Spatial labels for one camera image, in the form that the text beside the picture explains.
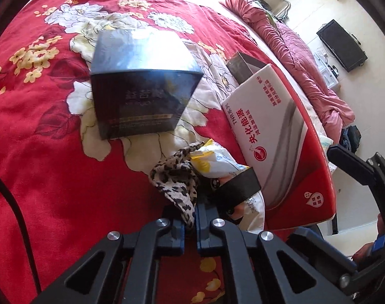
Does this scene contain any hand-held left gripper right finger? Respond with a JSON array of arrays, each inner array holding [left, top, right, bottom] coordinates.
[[196, 204, 355, 304]]

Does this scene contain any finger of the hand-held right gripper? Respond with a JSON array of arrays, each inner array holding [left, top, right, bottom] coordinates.
[[327, 144, 385, 197], [288, 228, 385, 295]]

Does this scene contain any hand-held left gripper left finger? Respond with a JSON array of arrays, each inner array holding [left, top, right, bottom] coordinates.
[[31, 209, 184, 304]]

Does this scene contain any leopard print cloth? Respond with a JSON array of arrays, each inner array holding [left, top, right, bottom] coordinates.
[[150, 142, 206, 230]]

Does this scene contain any dark blue bag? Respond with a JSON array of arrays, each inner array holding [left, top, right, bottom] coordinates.
[[338, 125, 362, 153]]

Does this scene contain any black band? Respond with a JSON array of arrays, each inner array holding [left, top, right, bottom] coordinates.
[[212, 167, 262, 216]]

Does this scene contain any bundle of yellow white sachets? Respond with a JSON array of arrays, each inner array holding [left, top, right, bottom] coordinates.
[[189, 139, 266, 232]]

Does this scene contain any red and white box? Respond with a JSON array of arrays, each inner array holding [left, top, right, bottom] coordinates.
[[221, 63, 336, 230]]

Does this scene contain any white cabinet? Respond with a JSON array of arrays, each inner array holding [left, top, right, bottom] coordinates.
[[313, 49, 342, 91]]

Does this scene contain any pink quilt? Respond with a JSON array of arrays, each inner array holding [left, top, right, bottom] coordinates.
[[219, 0, 355, 129]]

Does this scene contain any black television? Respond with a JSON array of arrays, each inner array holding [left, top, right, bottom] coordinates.
[[316, 19, 368, 73]]

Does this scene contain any dark blue box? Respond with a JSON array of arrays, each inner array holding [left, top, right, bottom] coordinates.
[[89, 29, 204, 140]]

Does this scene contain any green cloth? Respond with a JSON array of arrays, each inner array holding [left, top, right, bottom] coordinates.
[[259, 2, 277, 26]]

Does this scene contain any red floral blanket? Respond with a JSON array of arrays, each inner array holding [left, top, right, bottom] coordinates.
[[0, 0, 336, 304]]

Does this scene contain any vanity mirror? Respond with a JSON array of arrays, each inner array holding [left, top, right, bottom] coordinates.
[[262, 0, 291, 20]]

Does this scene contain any black cable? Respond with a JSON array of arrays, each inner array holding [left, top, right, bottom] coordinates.
[[0, 168, 42, 295]]

